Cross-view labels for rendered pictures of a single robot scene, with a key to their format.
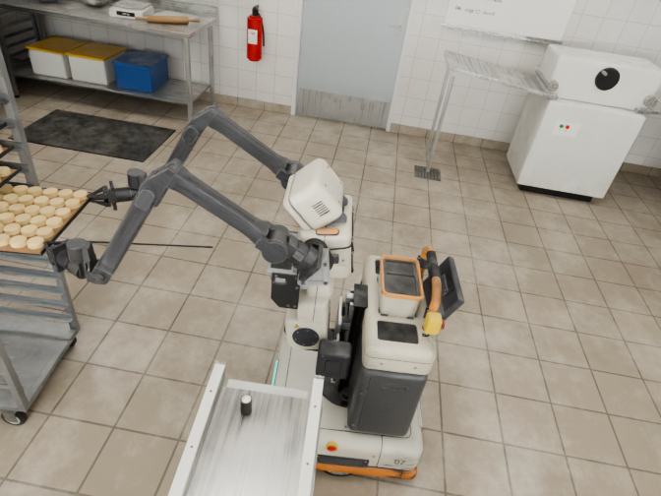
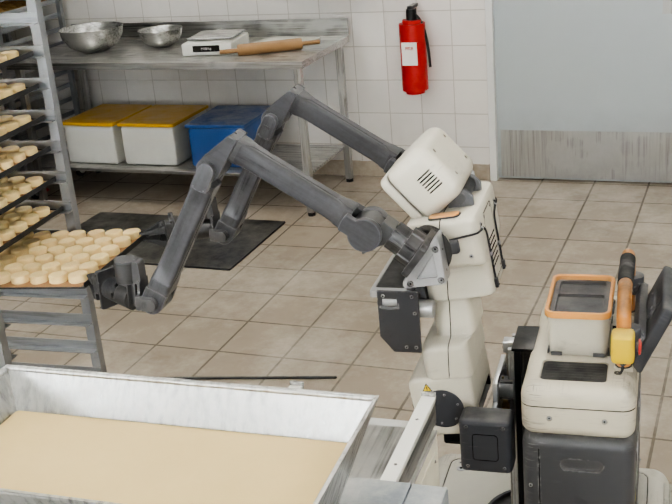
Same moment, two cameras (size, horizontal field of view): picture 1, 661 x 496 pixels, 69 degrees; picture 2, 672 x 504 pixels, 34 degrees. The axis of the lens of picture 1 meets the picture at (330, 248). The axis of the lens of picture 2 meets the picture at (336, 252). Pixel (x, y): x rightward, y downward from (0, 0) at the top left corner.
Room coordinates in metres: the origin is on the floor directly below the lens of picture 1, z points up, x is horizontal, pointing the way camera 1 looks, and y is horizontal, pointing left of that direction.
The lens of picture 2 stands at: (-1.03, -0.54, 2.00)
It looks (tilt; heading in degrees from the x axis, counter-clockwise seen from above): 21 degrees down; 20
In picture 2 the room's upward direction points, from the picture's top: 5 degrees counter-clockwise
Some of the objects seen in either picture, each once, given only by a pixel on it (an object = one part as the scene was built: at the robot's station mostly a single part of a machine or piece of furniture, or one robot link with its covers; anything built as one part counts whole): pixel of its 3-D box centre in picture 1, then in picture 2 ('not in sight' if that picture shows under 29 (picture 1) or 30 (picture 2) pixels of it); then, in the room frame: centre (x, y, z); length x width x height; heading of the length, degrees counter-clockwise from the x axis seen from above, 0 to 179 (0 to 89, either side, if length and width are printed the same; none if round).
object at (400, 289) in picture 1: (398, 285); (580, 314); (1.38, -0.28, 0.87); 0.23 x 0.15 x 0.11; 2
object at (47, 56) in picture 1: (60, 57); (110, 133); (4.74, 2.97, 0.36); 0.46 x 0.38 x 0.26; 175
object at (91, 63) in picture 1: (98, 63); (166, 134); (4.72, 2.57, 0.36); 0.46 x 0.38 x 0.26; 177
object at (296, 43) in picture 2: (167, 19); (269, 46); (4.56, 1.77, 0.91); 0.56 x 0.06 x 0.06; 116
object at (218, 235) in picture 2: (143, 186); (211, 216); (1.58, 0.76, 1.02); 0.12 x 0.09 x 0.11; 91
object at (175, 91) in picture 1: (111, 52); (185, 114); (4.71, 2.42, 0.49); 1.90 x 0.72 x 0.98; 87
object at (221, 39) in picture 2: (132, 9); (215, 42); (4.67, 2.14, 0.92); 0.32 x 0.30 x 0.09; 4
